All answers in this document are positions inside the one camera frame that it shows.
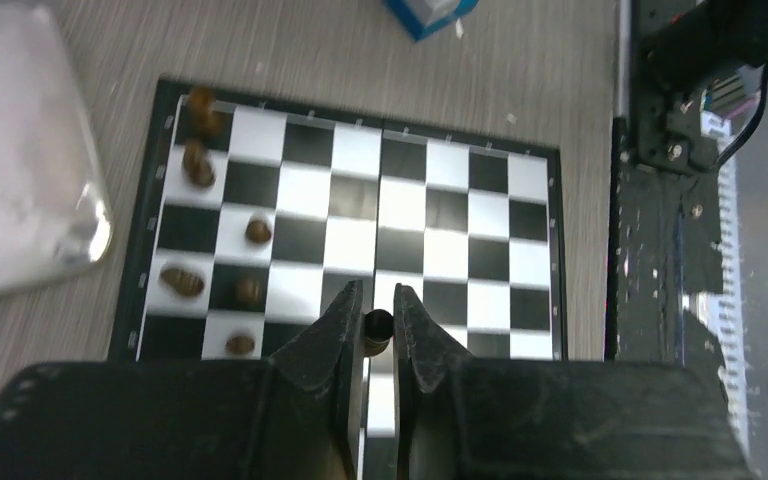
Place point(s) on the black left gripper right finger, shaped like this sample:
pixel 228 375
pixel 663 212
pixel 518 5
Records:
pixel 460 416

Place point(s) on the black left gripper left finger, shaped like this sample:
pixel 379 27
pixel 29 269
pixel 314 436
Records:
pixel 292 415

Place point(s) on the dark pawn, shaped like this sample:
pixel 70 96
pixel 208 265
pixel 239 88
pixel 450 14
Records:
pixel 249 291
pixel 258 231
pixel 378 330
pixel 240 344

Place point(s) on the black white folding chessboard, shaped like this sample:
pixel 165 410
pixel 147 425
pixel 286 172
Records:
pixel 472 223

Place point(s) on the dark rook corner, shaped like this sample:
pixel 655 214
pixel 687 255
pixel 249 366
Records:
pixel 206 121

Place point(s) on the tin lid with bears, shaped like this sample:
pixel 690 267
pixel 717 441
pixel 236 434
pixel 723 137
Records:
pixel 55 214

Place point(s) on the dark tall piece back row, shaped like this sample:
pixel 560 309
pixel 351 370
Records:
pixel 182 282

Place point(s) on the dark piece near rook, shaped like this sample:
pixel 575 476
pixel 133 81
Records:
pixel 196 164

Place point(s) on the blue white lego block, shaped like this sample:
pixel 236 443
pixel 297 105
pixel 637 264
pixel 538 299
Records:
pixel 422 18

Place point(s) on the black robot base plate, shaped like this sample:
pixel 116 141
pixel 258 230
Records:
pixel 691 90

